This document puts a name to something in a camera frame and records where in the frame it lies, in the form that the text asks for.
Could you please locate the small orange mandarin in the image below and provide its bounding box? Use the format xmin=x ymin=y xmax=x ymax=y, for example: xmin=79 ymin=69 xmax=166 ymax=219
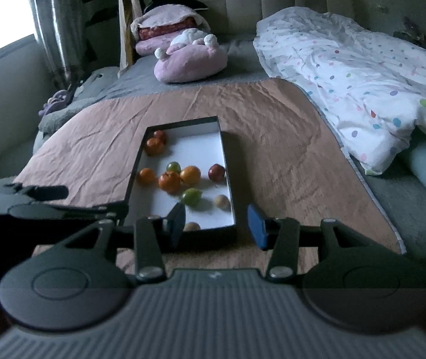
xmin=144 ymin=137 xmax=165 ymax=156

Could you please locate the small brown kiwi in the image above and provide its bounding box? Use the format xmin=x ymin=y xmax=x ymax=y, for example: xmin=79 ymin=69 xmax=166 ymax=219
xmin=183 ymin=222 xmax=201 ymax=232

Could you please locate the large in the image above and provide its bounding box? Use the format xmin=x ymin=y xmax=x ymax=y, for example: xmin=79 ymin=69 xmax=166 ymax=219
xmin=158 ymin=171 xmax=181 ymax=194

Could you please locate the dark red plum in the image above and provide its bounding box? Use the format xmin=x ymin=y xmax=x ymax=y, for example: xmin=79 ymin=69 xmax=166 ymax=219
xmin=208 ymin=164 xmax=226 ymax=182
xmin=154 ymin=130 xmax=167 ymax=145

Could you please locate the green lime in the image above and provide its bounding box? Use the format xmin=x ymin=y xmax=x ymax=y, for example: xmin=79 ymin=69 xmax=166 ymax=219
xmin=181 ymin=188 xmax=203 ymax=207
xmin=166 ymin=161 xmax=181 ymax=174

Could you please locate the yellow-orange orange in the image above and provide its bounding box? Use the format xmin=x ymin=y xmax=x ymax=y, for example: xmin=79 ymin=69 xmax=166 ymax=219
xmin=180 ymin=165 xmax=202 ymax=186

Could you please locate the grey bed sheet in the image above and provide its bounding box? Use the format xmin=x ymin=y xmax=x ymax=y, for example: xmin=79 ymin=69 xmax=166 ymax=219
xmin=68 ymin=37 xmax=426 ymax=258

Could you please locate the purple plush toy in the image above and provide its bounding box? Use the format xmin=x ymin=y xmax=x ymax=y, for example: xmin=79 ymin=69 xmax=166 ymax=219
xmin=38 ymin=89 xmax=73 ymax=118

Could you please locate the pink brown bed cover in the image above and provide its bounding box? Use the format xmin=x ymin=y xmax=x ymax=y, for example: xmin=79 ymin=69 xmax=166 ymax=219
xmin=17 ymin=79 xmax=405 ymax=270

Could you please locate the grey plush toy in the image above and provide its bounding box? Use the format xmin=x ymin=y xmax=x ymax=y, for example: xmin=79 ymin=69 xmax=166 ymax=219
xmin=33 ymin=66 xmax=119 ymax=153

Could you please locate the dark grey open box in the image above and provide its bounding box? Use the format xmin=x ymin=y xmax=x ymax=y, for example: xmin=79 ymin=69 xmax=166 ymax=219
xmin=124 ymin=117 xmax=237 ymax=246

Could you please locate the white polka dot duvet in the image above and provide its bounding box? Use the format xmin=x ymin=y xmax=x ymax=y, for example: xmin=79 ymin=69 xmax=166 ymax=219
xmin=253 ymin=7 xmax=426 ymax=175

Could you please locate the curtain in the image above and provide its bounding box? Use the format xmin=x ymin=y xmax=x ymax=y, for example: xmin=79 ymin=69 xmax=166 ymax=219
xmin=29 ymin=0 xmax=85 ymax=88

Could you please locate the stack of pink pillows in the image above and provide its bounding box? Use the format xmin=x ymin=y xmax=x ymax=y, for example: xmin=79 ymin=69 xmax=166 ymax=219
xmin=130 ymin=4 xmax=211 ymax=57

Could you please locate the pink bunny plush cushion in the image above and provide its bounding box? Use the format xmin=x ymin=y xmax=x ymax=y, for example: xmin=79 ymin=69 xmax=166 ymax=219
xmin=154 ymin=28 xmax=228 ymax=83

